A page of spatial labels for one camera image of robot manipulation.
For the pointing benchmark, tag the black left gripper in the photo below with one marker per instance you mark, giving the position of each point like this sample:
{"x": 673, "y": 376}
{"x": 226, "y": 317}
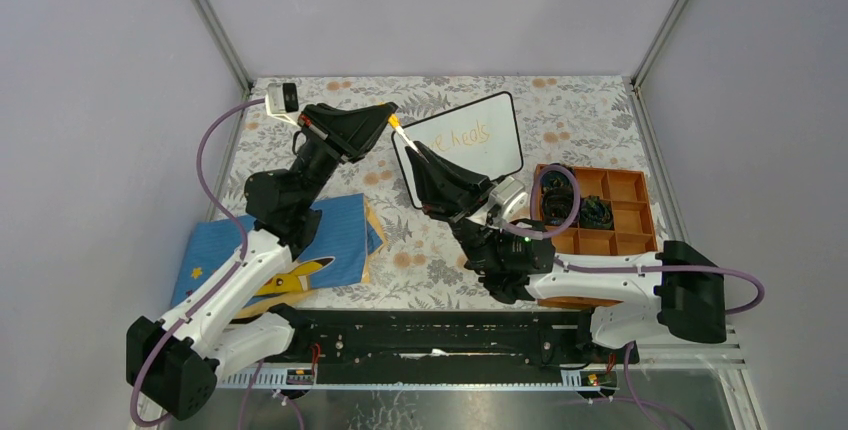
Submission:
{"x": 349, "y": 134}

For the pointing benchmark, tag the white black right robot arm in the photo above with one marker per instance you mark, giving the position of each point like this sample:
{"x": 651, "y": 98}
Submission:
{"x": 676, "y": 291}

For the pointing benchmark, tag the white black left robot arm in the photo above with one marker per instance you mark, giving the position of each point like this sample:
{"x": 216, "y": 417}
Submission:
{"x": 174, "y": 363}

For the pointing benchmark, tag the black framed whiteboard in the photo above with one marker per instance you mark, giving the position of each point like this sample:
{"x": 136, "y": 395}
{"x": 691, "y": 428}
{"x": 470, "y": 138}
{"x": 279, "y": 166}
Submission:
{"x": 481, "y": 136}

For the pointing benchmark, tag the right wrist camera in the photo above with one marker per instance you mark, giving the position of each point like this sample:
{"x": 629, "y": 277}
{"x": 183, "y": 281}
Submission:
{"x": 507, "y": 198}

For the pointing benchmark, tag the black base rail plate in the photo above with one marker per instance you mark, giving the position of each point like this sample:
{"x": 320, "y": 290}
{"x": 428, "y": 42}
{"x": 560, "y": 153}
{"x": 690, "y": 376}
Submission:
{"x": 443, "y": 348}

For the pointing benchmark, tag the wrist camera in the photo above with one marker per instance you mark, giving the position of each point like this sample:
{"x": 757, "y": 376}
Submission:
{"x": 507, "y": 198}
{"x": 281, "y": 102}

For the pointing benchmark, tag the dark tape roll rear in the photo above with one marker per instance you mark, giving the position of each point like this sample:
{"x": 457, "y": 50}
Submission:
{"x": 556, "y": 180}

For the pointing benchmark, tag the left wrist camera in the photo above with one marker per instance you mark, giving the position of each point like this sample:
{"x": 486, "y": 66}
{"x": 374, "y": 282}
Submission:
{"x": 281, "y": 102}

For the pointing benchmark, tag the orange compartment tray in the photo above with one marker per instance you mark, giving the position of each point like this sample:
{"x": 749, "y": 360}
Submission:
{"x": 614, "y": 214}

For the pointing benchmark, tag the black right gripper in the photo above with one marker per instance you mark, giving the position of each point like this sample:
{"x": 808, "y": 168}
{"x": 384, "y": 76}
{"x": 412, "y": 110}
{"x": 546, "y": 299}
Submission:
{"x": 446, "y": 190}

